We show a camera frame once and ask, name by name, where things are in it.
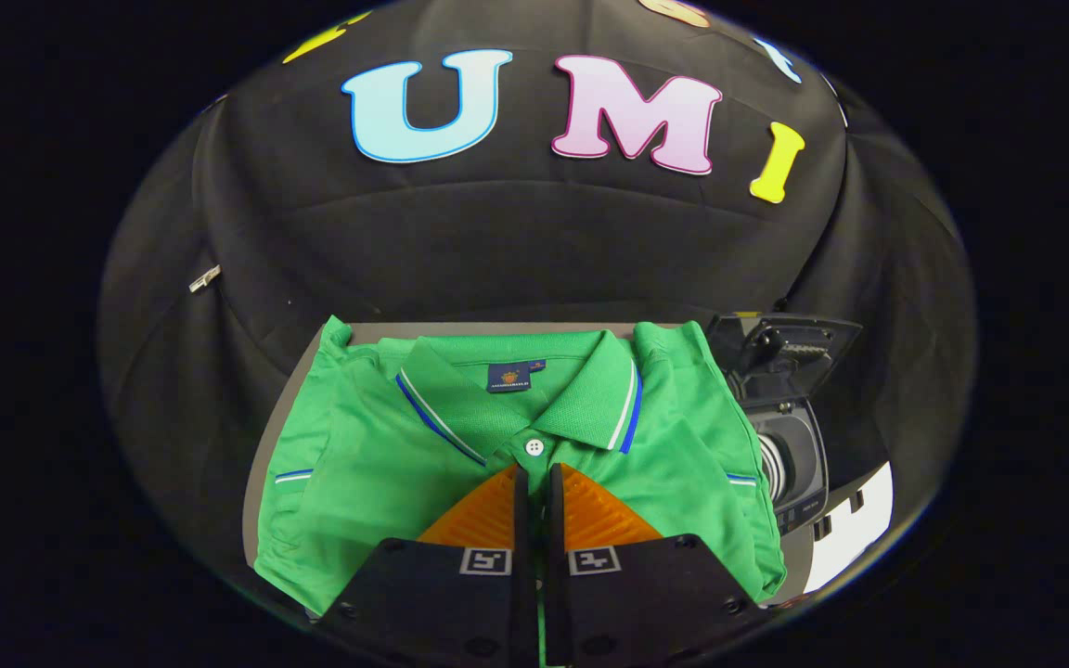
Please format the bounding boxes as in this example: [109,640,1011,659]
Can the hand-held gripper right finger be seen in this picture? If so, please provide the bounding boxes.
[544,462,769,668]

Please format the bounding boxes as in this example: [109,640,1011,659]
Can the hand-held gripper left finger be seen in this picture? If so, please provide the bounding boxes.
[312,464,537,668]

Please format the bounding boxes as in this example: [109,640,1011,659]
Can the green polo shirt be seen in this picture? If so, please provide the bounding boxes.
[254,315,788,618]

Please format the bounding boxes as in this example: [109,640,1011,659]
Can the dark transparent washing machine lid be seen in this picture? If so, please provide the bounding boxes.
[705,313,864,411]

